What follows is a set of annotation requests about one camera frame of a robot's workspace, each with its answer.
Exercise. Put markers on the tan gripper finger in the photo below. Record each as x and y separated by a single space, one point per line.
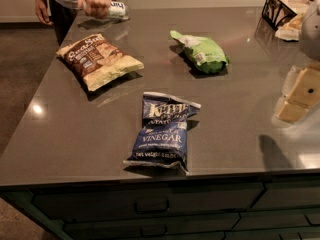
289 110
302 85

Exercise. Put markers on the lower left drawer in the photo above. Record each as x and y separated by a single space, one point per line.
152 227

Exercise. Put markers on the brown sea salt chip bag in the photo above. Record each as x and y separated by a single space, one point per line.
97 62

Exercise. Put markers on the black wire basket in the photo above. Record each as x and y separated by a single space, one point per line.
278 12

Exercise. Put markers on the blue Kettle vinegar chip bag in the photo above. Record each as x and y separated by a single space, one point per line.
163 139

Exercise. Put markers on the person's torso and legs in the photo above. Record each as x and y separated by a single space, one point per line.
62 13

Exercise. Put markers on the person's right hand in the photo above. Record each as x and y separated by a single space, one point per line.
41 10

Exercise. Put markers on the upper left drawer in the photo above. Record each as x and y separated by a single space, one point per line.
144 202

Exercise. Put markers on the drawer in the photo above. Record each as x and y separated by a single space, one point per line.
144 202
289 195
283 224
152 227

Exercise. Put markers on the white bottle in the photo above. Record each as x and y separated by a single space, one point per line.
116 11

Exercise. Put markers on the lower right drawer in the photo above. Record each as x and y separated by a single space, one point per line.
283 224

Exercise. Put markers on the person's left hand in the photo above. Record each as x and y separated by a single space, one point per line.
95 8

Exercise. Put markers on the green rice chip bag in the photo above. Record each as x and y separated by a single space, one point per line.
206 55

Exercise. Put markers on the upper right drawer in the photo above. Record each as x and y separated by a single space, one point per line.
289 195

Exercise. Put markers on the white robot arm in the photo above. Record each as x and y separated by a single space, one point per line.
309 41

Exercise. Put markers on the white packet beside basket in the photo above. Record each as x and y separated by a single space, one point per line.
290 31

